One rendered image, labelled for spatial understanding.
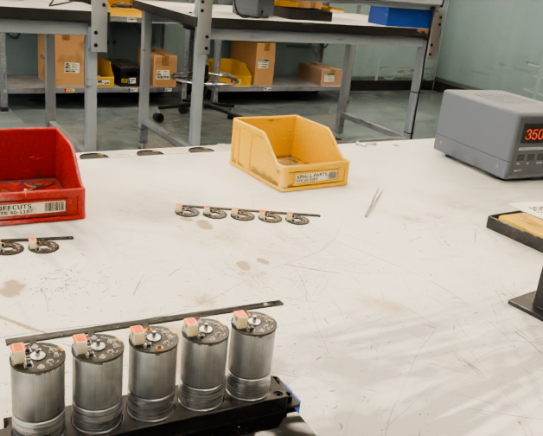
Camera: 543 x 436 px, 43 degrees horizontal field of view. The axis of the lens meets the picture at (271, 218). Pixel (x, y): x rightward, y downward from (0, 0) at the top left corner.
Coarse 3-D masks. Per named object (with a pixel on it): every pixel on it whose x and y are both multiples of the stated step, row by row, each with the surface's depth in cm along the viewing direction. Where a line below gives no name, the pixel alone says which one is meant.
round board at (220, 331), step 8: (208, 320) 37; (216, 320) 37; (216, 328) 36; (224, 328) 36; (184, 336) 35; (200, 336) 35; (208, 336) 35; (216, 336) 35; (224, 336) 36; (208, 344) 35
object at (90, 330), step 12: (276, 300) 40; (192, 312) 38; (204, 312) 38; (216, 312) 38; (228, 312) 38; (108, 324) 35; (120, 324) 36; (132, 324) 36; (144, 324) 36; (36, 336) 34; (48, 336) 34; (60, 336) 34
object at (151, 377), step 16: (160, 336) 35; (176, 352) 35; (128, 368) 35; (144, 368) 34; (160, 368) 34; (128, 384) 35; (144, 384) 34; (160, 384) 34; (128, 400) 35; (144, 400) 35; (160, 400) 35; (144, 416) 35; (160, 416) 35
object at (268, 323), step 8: (248, 312) 38; (256, 312) 38; (232, 320) 37; (264, 320) 37; (272, 320) 38; (248, 328) 36; (256, 328) 37; (264, 328) 37; (272, 328) 37; (256, 336) 36
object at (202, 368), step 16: (192, 352) 35; (208, 352) 35; (224, 352) 36; (192, 368) 35; (208, 368) 35; (224, 368) 36; (192, 384) 36; (208, 384) 36; (224, 384) 37; (192, 400) 36; (208, 400) 36
